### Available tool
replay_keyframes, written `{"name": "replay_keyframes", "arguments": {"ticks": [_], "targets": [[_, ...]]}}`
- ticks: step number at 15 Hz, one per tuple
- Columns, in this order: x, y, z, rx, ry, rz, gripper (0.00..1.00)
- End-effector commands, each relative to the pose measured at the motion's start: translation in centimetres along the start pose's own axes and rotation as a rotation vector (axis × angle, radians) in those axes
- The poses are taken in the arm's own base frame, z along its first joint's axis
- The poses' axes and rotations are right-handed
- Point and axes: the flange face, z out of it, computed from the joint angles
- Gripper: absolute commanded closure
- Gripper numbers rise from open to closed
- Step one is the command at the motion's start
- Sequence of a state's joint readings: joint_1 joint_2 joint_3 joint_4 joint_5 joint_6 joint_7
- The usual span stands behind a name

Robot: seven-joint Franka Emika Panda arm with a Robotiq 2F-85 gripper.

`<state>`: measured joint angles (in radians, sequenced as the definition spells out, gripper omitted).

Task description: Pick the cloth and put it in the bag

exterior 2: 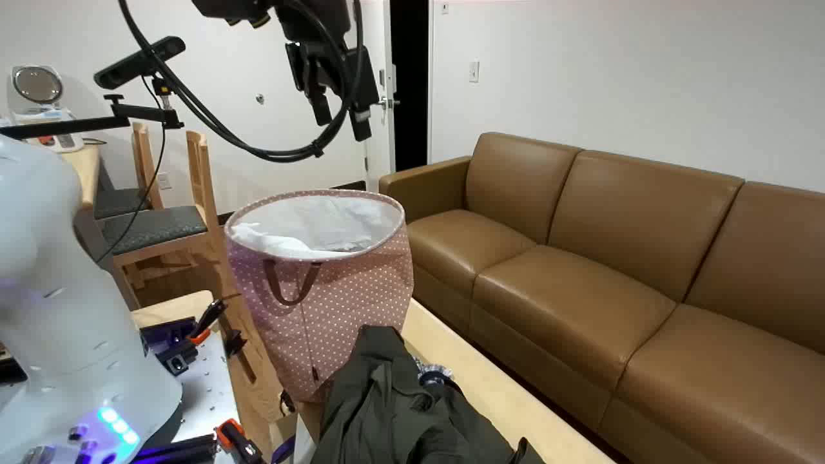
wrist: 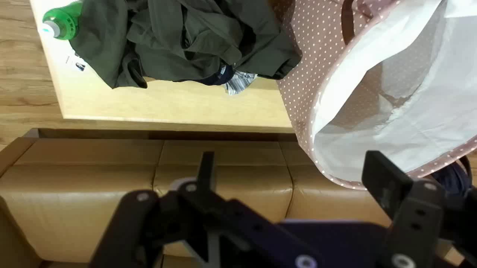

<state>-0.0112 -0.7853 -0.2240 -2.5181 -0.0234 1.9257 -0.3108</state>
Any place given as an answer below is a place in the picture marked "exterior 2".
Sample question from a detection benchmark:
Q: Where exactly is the pink patterned laundry bag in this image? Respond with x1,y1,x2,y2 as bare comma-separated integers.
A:
224,189,414,402

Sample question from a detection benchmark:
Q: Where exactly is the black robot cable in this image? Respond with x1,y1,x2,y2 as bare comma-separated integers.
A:
115,0,369,164

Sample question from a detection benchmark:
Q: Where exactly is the dark green cloth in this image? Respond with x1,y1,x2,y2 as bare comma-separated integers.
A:
312,327,543,464

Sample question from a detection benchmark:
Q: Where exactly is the white door with handle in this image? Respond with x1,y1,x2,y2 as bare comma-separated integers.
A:
349,0,396,190

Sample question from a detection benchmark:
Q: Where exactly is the brown leather sofa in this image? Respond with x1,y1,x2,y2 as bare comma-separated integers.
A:
378,132,825,464

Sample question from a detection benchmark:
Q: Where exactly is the black red clamp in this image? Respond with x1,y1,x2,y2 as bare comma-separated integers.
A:
184,297,244,350

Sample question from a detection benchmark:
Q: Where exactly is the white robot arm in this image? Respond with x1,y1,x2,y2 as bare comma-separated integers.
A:
0,126,182,464

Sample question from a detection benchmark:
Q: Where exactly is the wooden chair grey cushion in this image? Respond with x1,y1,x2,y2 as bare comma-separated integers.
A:
74,122,226,305

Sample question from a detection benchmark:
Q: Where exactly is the round mirror on stand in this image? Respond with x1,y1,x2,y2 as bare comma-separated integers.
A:
9,64,63,115

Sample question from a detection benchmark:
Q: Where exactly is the white light switch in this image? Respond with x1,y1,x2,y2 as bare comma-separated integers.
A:
467,61,482,83

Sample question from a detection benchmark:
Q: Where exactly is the black camera on boom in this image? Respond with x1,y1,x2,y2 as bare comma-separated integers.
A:
93,35,184,91

